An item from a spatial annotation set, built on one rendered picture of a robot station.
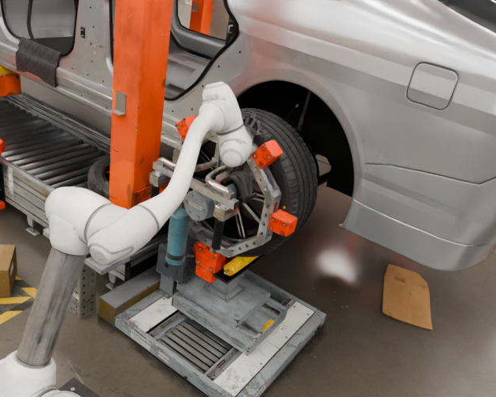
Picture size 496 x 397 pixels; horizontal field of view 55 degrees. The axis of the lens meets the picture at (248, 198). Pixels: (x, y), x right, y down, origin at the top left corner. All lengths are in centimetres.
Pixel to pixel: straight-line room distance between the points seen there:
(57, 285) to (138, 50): 99
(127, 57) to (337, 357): 180
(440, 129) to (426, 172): 18
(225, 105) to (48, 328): 87
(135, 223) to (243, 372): 122
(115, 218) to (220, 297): 124
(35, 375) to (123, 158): 102
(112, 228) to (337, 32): 124
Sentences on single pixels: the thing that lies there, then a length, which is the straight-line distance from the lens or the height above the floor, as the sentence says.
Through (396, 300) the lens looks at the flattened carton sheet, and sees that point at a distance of 322.
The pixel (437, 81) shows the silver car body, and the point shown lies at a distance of 196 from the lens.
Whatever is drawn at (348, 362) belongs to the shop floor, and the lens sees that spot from 269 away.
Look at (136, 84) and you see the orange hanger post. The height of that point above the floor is 124.
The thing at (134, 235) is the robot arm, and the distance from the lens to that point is 132.
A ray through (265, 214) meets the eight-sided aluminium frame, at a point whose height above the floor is 87.
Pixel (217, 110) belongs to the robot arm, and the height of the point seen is 133.
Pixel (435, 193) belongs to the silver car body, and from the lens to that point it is 205.
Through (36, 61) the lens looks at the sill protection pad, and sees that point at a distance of 356.
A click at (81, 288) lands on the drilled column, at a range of 253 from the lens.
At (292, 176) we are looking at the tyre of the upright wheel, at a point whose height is 103.
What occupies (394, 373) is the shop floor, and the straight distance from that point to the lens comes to 275.
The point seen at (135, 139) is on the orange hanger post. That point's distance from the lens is 212.
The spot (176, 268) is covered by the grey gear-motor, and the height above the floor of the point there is 33.
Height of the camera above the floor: 183
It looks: 28 degrees down
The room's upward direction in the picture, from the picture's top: 11 degrees clockwise
